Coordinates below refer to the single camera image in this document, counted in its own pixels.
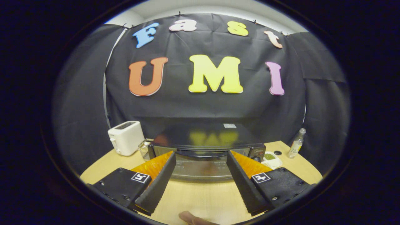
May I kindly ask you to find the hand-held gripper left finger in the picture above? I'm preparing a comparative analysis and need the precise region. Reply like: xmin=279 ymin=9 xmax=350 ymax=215
xmin=91 ymin=151 xmax=177 ymax=216

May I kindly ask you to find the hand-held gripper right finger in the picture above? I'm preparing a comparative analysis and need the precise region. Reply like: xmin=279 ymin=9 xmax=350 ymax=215
xmin=226 ymin=151 xmax=313 ymax=217

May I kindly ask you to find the black toaster oven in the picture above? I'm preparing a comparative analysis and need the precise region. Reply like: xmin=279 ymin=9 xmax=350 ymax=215
xmin=147 ymin=123 xmax=267 ymax=183

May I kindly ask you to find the white bread toaster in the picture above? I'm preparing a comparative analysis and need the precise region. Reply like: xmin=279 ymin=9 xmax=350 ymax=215
xmin=107 ymin=121 xmax=145 ymax=156

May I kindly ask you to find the small clear glass jar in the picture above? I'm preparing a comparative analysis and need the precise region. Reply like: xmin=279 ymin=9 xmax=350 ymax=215
xmin=138 ymin=140 xmax=151 ymax=161

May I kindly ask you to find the white divided dish with beans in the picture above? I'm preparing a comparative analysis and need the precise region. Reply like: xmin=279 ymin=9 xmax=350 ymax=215
xmin=261 ymin=151 xmax=283 ymax=170

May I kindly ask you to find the clear glass bottle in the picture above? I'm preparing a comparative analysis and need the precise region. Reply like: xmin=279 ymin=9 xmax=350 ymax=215
xmin=288 ymin=128 xmax=306 ymax=158

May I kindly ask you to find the black backdrop cloth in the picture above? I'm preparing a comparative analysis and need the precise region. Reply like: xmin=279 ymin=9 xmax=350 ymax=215
xmin=52 ymin=12 xmax=350 ymax=175

